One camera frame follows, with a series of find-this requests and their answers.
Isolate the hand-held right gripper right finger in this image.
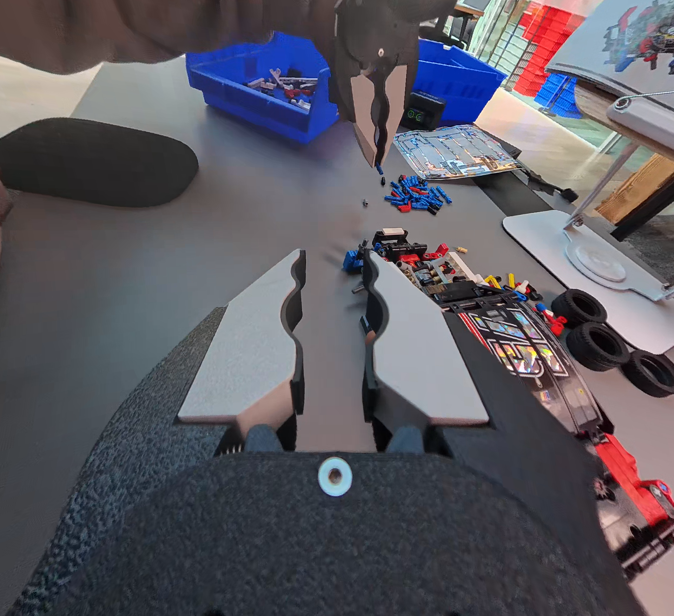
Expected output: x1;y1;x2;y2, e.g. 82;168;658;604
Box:
361;250;491;430

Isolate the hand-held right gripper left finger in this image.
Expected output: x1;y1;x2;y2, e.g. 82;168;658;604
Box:
177;249;307;440

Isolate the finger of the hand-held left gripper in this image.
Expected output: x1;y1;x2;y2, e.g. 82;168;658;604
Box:
351;72;379;166
377;64;410;164

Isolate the toy brick race car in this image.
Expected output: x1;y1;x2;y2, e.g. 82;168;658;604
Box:
342;227;674;583

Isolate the grey desk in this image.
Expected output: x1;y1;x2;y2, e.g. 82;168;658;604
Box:
0;55;674;616

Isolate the black device with green display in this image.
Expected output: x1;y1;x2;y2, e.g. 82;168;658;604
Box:
400;90;448;132

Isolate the large blue plastic bin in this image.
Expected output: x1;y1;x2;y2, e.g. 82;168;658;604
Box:
411;38;508;125

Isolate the white red black brick heap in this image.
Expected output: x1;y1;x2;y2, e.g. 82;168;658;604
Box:
245;66;320;112

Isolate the shiny sticker sheet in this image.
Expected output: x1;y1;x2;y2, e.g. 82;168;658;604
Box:
393;123;526;183

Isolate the pile of blue red pins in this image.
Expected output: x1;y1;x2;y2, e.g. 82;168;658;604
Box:
383;175;454;216

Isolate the heap of assorted loose bricks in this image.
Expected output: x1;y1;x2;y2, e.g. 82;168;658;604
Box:
483;271;568;339

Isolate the blue plastic bin with label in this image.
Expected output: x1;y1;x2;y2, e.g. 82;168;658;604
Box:
185;30;341;146

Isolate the stack of red blue bins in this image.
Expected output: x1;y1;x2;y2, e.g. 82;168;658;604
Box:
512;2;586;120

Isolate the white monitor base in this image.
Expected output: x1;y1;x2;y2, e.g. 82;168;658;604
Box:
502;209;674;357

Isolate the white book stand tray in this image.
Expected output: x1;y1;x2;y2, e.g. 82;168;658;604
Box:
604;96;674;146

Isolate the black padded wrist rest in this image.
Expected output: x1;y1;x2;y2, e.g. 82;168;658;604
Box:
0;117;200;209

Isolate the person's beige hoodie torso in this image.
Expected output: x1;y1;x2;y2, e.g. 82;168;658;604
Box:
0;181;15;258

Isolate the black power cable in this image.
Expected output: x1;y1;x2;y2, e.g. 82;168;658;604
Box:
520;170;580;202

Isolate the wooden post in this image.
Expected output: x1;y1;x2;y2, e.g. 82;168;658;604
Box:
595;152;674;227

